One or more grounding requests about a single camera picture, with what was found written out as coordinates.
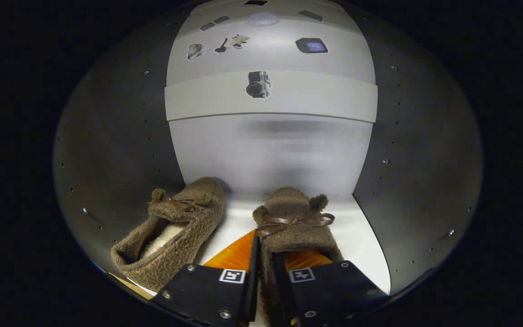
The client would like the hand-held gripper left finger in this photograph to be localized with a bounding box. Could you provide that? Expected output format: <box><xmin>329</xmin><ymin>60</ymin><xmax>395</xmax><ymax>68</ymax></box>
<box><xmin>152</xmin><ymin>229</ymin><xmax>260</xmax><ymax>327</ymax></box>

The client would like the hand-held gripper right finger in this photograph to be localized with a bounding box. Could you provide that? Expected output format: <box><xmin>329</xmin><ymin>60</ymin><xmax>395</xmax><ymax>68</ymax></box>
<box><xmin>273</xmin><ymin>250</ymin><xmax>389</xmax><ymax>327</ymax></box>

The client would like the brown fuzzy shoe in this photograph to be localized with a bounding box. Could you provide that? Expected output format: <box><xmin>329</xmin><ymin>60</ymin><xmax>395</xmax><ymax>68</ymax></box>
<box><xmin>111</xmin><ymin>177</ymin><xmax>226</xmax><ymax>292</ymax></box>
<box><xmin>252</xmin><ymin>187</ymin><xmax>344</xmax><ymax>327</ymax></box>

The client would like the grey shoe cabinet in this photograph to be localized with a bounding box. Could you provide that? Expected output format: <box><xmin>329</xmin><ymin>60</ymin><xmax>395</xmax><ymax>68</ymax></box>
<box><xmin>53</xmin><ymin>0</ymin><xmax>484</xmax><ymax>309</ymax></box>

